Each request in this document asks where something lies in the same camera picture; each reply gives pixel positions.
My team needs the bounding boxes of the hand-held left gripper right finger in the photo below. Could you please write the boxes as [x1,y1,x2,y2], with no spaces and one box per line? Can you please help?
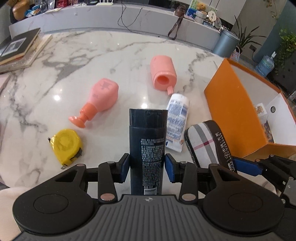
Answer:
[165,153,242,202]

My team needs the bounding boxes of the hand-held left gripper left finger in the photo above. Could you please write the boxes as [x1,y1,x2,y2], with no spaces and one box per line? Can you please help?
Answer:
[50,153,130,202]

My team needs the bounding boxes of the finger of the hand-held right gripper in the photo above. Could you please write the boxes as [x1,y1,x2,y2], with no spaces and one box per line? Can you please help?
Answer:
[231,155,296,179]

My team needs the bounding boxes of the black shampoo bottle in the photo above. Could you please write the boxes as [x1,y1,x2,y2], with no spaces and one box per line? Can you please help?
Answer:
[129,108,168,195]

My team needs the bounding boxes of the plaid glasses case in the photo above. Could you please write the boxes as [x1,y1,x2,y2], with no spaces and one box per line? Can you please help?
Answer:
[184,120,238,174]

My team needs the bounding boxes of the orange cardboard box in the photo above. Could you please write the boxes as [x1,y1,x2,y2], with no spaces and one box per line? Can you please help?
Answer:
[204,58,296,159]

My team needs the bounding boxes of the white printed tube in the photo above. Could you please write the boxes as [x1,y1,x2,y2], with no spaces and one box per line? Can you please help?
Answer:
[165,93,190,153]

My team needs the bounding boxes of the yellow tape measure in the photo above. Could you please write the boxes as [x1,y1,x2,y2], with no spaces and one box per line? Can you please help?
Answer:
[48,129,83,166]

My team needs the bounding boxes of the pink pump bottle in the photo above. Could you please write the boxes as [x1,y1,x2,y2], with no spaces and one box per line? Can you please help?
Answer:
[68,78,119,128]

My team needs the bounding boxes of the pink tumbler with loop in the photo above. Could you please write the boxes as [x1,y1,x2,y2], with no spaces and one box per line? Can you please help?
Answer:
[150,55,177,95]

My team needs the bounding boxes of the blue water jug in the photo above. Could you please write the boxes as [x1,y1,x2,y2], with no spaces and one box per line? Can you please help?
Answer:
[255,51,277,77]

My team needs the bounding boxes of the small pastel gift bag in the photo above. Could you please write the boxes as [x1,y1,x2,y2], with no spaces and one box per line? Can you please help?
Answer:
[231,46,242,62]

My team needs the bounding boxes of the blue-grey trash can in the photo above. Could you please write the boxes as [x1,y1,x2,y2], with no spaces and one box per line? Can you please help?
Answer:
[212,29,241,58]

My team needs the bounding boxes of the tall bushy green plant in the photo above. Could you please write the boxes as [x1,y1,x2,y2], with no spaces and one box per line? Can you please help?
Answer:
[274,29,296,75]

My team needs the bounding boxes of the potted long-leaf plant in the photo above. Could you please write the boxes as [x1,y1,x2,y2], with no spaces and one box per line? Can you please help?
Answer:
[232,15,267,54]

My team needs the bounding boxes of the stack of books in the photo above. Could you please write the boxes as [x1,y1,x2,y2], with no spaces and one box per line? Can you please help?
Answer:
[0,34,53,74]

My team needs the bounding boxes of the pink flat box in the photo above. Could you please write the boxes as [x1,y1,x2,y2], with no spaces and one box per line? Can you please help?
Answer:
[0,74,11,93]

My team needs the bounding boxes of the white marble television console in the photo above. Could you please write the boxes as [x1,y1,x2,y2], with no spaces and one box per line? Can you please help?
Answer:
[9,0,220,50]

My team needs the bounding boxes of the grey round tins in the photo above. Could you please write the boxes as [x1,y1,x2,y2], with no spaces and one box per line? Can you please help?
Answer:
[194,10,208,24]

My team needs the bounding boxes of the hanging vine plant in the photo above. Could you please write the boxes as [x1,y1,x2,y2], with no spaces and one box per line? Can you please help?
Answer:
[269,0,281,21]

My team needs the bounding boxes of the teddy bear display items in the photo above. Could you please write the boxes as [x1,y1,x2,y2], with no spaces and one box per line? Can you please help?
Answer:
[186,0,219,22]

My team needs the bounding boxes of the black hardcover book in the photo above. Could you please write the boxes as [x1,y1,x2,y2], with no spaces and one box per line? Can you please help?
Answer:
[0,27,41,65]

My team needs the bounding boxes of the blue snack bags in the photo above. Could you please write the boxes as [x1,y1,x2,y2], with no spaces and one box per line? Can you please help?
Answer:
[25,5,44,17]

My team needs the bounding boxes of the gold vase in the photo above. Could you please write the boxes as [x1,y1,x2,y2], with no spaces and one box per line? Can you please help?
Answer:
[12,0,31,20]

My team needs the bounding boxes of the black cable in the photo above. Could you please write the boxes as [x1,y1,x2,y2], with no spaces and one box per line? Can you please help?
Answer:
[117,1,144,33]

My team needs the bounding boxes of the brown bag with strap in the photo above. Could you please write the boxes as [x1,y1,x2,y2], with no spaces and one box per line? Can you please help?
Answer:
[168,5,186,40]

